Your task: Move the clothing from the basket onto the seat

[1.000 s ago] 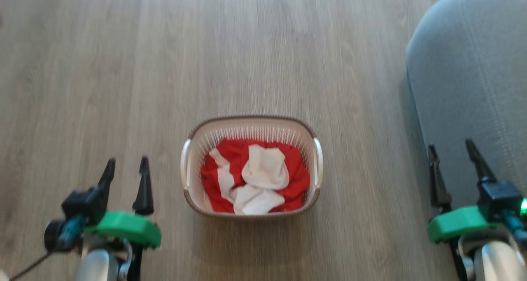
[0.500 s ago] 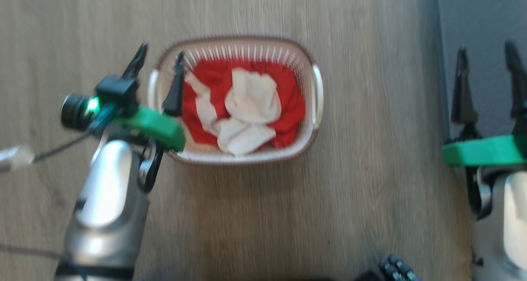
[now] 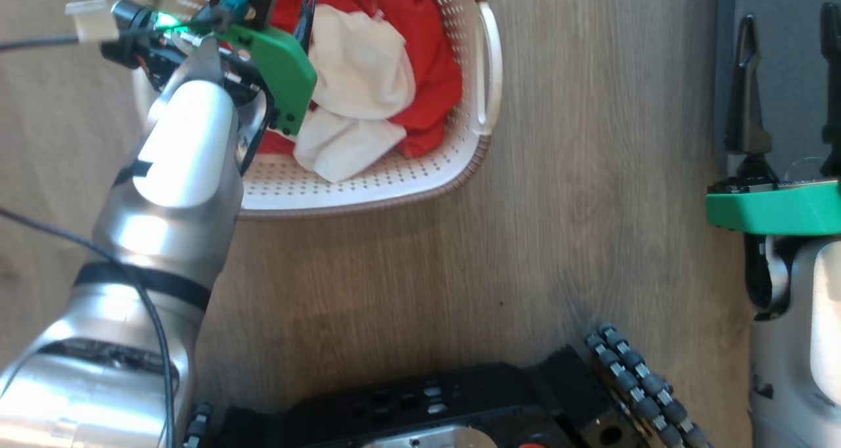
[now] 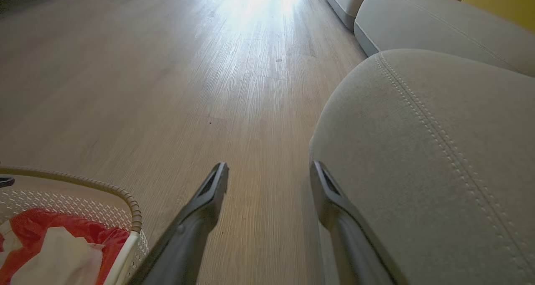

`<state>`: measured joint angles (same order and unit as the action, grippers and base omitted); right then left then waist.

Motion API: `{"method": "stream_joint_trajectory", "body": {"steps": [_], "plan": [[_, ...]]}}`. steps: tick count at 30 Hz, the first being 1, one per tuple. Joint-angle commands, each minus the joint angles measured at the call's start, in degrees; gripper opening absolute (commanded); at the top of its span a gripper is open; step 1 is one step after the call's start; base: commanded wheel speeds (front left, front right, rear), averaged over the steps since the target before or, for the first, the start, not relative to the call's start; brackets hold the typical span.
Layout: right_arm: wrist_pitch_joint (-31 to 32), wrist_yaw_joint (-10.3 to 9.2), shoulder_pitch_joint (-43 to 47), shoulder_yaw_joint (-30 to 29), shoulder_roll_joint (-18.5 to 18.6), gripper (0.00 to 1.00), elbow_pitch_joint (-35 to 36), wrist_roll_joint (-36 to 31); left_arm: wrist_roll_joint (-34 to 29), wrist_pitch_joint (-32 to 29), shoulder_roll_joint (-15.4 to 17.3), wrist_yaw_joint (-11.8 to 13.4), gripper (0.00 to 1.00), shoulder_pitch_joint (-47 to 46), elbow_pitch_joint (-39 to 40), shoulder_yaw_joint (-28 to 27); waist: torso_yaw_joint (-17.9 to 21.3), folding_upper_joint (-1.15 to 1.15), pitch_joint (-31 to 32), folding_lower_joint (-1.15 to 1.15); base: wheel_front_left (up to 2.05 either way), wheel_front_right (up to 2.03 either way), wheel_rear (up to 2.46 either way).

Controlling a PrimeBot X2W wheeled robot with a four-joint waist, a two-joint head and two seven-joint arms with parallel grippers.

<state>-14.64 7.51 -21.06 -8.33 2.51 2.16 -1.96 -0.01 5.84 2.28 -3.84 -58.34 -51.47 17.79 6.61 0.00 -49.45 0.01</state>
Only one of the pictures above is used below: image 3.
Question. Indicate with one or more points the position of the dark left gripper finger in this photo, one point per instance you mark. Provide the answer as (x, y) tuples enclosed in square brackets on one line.
[(307, 21)]

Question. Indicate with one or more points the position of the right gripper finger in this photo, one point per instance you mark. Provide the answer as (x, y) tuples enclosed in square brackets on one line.
[(748, 100), (832, 80)]

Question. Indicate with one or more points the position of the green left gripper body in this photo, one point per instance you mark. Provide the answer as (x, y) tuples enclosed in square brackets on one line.
[(284, 67)]

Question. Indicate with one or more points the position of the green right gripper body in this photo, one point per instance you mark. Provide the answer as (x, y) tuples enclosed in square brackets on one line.
[(775, 208)]

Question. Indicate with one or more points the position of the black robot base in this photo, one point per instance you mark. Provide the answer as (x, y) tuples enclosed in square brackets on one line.
[(427, 402)]

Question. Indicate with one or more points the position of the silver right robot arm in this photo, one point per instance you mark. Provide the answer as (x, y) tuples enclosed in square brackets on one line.
[(801, 343)]

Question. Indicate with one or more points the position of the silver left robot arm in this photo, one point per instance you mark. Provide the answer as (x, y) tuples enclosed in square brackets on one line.
[(177, 152)]

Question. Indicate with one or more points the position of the white perforated laundry basket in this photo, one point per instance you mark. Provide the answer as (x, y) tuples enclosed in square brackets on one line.
[(394, 179)]

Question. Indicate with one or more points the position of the white garment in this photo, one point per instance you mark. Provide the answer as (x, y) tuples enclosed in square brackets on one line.
[(358, 87)]

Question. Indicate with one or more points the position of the red garment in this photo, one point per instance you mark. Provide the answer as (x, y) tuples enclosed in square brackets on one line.
[(430, 54)]

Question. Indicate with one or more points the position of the white plug connector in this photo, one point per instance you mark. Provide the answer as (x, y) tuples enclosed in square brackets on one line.
[(92, 20)]

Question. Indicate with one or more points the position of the large black roller wheel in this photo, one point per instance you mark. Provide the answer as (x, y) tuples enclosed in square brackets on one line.
[(647, 385)]

